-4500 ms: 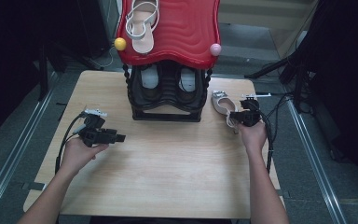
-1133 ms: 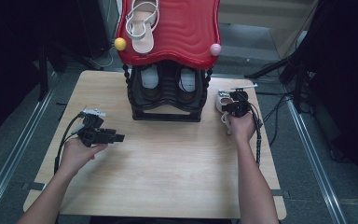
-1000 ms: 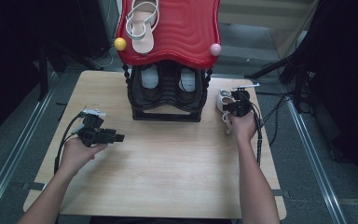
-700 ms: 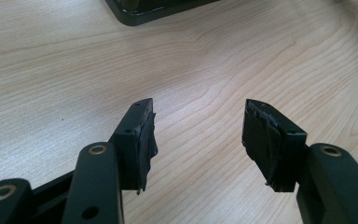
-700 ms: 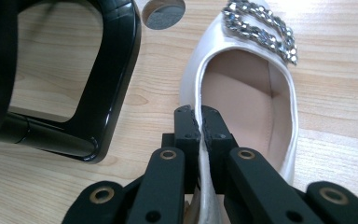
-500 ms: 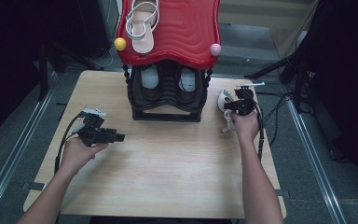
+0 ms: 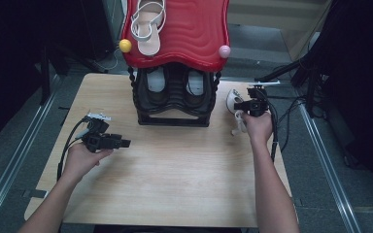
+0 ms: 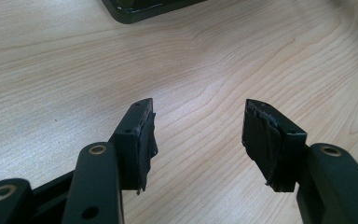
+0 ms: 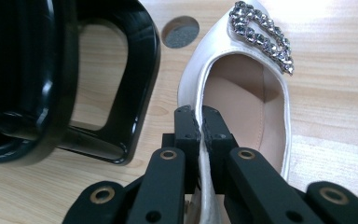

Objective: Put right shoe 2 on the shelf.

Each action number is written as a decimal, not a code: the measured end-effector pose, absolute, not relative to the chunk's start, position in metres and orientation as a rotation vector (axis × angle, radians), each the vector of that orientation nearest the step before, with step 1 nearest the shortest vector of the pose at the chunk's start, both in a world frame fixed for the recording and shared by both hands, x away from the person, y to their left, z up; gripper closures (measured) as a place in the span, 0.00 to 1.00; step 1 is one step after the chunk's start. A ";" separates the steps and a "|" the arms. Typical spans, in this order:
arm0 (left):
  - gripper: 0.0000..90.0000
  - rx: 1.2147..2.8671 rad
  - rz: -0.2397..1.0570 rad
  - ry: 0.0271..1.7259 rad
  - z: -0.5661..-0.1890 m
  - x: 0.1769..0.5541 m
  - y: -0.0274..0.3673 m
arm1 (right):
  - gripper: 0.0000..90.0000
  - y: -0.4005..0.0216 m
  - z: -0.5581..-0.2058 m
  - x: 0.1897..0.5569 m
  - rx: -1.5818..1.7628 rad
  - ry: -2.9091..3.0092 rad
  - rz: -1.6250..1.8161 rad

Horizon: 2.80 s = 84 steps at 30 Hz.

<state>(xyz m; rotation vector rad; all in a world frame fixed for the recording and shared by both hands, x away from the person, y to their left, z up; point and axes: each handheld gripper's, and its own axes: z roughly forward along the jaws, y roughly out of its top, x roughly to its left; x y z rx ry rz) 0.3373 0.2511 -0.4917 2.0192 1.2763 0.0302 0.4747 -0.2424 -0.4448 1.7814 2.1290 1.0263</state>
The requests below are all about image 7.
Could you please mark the black curtain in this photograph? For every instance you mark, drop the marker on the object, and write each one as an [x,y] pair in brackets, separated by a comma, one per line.
[13,64]
[362,81]

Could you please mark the red and black shoe rack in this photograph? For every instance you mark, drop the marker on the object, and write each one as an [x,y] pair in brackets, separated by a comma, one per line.
[191,29]

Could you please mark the metal floor rail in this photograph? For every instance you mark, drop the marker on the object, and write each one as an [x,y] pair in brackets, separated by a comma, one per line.
[19,152]
[327,168]

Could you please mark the pink ball knob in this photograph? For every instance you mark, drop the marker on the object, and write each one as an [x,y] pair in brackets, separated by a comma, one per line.
[224,51]

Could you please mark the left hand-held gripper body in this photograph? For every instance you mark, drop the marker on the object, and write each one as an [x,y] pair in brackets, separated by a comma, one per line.
[97,142]

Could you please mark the black metal stand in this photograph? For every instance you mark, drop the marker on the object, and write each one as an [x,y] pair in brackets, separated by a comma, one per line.
[45,77]
[311,81]

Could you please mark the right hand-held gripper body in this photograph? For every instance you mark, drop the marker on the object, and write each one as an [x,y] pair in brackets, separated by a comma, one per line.
[257,105]

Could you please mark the small black tape strip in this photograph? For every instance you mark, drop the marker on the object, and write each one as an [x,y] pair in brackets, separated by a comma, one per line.
[64,108]

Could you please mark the person's left hand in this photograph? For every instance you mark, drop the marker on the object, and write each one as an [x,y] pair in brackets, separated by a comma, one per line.
[77,161]

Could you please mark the yellow ball knob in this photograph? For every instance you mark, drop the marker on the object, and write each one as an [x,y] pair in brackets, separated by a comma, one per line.
[125,45]

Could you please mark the person's right hand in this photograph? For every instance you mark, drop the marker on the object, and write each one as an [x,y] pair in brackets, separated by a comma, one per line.
[259,129]

